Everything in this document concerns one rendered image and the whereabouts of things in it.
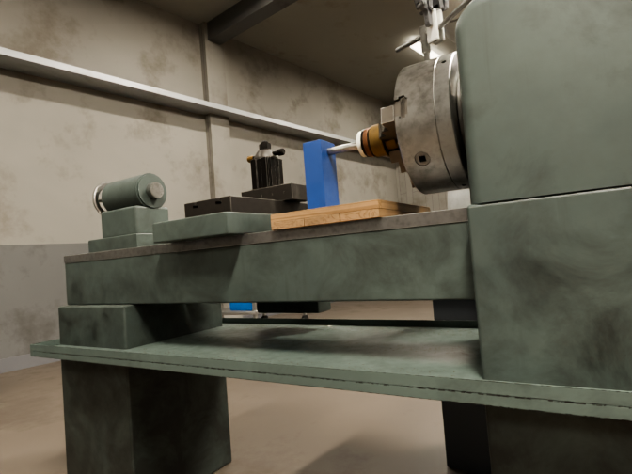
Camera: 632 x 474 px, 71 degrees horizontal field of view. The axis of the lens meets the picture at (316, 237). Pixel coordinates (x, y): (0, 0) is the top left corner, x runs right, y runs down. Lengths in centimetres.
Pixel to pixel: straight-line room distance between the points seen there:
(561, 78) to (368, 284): 54
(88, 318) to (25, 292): 308
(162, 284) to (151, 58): 466
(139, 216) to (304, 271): 81
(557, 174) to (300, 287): 61
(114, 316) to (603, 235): 137
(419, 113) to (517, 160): 24
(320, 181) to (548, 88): 61
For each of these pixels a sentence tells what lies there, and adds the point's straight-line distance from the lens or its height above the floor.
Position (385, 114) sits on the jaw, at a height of 110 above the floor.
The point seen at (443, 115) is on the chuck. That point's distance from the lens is 99.
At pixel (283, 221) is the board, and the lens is 112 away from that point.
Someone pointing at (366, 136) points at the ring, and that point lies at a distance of 118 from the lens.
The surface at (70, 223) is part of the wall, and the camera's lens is 498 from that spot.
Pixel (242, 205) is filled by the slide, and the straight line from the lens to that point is 124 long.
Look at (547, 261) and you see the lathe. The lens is 86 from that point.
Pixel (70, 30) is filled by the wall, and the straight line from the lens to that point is 557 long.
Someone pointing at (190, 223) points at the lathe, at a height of 91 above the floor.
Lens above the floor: 79
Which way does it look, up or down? 2 degrees up
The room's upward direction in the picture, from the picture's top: 4 degrees counter-clockwise
